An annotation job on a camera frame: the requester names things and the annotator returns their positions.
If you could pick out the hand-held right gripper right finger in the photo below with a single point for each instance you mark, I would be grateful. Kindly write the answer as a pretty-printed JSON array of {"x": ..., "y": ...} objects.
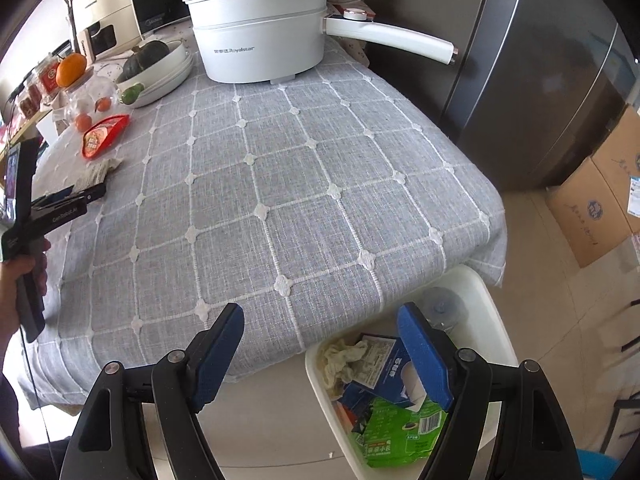
[{"x": 425, "y": 355}]

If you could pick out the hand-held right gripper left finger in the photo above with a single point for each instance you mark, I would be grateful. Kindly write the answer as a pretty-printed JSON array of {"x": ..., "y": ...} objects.
[{"x": 217, "y": 355}]

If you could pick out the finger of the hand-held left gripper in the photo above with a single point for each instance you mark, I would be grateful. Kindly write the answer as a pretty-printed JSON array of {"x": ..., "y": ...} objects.
[{"x": 85, "y": 192}]

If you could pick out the blue white carton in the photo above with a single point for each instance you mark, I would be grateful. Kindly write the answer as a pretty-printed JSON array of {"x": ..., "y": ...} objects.
[{"x": 380, "y": 377}]

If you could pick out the white trash bin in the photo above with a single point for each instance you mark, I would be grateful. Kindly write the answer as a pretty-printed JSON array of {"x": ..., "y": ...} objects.
[{"x": 492, "y": 320}]

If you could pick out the green snack packet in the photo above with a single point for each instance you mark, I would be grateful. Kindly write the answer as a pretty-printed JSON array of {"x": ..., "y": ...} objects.
[{"x": 400, "y": 430}]

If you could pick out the cream tissue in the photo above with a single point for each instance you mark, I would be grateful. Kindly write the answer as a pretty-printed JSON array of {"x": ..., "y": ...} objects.
[{"x": 340, "y": 360}]

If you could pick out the person's left forearm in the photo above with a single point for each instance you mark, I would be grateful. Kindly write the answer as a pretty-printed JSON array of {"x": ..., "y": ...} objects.
[{"x": 6, "y": 340}]

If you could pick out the person's left hand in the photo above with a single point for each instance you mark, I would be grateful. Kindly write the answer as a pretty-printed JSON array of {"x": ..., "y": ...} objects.
[{"x": 9, "y": 285}]

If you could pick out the grey white folded rag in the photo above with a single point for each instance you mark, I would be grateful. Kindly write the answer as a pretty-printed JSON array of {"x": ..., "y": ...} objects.
[{"x": 100, "y": 170}]

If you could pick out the clear plastic bottle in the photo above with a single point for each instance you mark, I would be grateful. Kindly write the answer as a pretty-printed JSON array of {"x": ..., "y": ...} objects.
[{"x": 442, "y": 307}]

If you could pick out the red snack packet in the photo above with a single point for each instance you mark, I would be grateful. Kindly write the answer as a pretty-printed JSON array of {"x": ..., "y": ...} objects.
[{"x": 102, "y": 135}]

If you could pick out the small tangerine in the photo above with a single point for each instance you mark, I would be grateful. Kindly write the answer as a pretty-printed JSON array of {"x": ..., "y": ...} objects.
[
  {"x": 83, "y": 122},
  {"x": 102, "y": 105}
]

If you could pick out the glass jar red contents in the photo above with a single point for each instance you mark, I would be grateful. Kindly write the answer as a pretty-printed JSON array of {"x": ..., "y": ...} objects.
[{"x": 27, "y": 100}]

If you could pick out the glass jar wooden lid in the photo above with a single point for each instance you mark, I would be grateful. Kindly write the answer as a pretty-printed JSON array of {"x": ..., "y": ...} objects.
[{"x": 92, "y": 92}]

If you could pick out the green lime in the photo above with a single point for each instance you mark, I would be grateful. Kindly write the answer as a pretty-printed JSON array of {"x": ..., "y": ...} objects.
[{"x": 132, "y": 95}]

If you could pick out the glass jar red label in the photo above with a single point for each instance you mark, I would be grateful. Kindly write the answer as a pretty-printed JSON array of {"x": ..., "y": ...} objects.
[{"x": 47, "y": 77}]

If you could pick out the large orange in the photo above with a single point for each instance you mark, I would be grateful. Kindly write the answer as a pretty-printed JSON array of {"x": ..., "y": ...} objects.
[{"x": 71, "y": 70}]

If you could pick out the white bowl with squash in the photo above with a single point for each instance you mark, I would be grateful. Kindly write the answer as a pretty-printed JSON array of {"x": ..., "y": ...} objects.
[{"x": 170, "y": 89}]

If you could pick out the dark green squash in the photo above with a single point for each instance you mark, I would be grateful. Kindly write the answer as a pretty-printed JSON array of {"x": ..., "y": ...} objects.
[{"x": 147, "y": 57}]

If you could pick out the white ceramic bowl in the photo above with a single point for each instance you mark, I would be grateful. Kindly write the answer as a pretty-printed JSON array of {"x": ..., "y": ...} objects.
[{"x": 175, "y": 57}]

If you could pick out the white kitchen appliance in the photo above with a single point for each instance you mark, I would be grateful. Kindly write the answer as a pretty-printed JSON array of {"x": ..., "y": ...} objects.
[{"x": 107, "y": 10}]

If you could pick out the dried bare branches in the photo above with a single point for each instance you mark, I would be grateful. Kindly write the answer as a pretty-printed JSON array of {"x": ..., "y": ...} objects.
[{"x": 68, "y": 2}]

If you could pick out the grey checked tablecloth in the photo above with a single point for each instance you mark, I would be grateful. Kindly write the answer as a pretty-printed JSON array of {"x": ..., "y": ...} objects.
[{"x": 300, "y": 160}]

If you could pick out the blue plastic stool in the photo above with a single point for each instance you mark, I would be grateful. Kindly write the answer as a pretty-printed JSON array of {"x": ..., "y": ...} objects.
[{"x": 610, "y": 470}]

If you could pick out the brown cardboard box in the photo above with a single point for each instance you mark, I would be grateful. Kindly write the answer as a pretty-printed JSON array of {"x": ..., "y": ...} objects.
[{"x": 595, "y": 200}]

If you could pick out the white electric cooking pot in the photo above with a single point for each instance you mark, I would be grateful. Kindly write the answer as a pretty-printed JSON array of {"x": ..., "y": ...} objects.
[{"x": 260, "y": 35}]

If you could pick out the grey refrigerator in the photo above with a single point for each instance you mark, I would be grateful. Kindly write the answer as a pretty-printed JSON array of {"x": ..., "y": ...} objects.
[{"x": 525, "y": 60}]

